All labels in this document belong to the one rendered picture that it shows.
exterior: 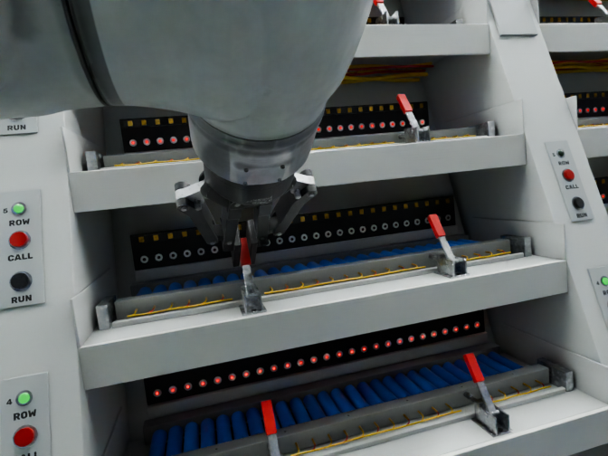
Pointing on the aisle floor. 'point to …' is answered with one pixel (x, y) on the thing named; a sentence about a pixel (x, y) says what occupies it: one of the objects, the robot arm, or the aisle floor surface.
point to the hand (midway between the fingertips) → (242, 244)
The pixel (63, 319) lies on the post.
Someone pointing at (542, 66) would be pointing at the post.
